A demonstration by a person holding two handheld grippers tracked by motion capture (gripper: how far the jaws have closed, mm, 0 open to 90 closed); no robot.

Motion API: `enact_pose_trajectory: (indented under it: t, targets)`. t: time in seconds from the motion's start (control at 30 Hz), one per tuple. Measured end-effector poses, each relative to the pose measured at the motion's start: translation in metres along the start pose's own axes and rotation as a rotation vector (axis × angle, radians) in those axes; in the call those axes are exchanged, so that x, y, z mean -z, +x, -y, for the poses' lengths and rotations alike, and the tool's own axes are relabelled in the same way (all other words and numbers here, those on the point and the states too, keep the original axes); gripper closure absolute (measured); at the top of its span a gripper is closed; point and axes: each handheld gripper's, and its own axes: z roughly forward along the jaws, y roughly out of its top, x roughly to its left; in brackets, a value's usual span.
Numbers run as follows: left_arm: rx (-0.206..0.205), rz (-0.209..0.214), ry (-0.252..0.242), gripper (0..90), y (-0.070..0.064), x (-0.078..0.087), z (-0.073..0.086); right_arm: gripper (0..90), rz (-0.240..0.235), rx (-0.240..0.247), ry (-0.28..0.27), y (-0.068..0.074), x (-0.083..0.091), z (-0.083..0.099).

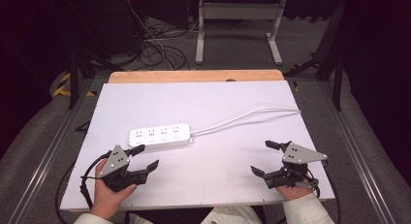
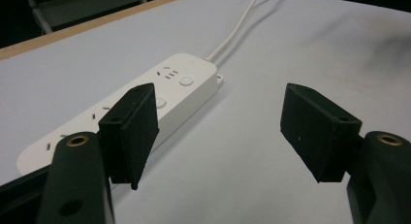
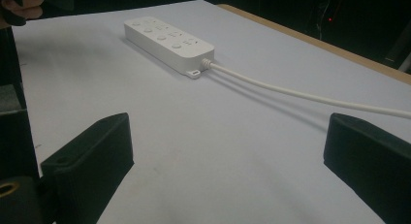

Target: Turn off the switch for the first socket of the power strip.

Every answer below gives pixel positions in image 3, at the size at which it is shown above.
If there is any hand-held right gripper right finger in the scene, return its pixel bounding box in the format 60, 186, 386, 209
323, 112, 411, 224

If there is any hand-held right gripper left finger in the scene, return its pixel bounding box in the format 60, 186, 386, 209
40, 112, 135, 224

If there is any white power strip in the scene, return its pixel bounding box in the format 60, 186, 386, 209
123, 16, 216, 80

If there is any white table cover sheet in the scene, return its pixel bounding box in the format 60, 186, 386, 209
12, 0, 411, 224

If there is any white power strip cable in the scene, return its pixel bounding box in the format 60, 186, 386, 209
201, 57, 411, 120

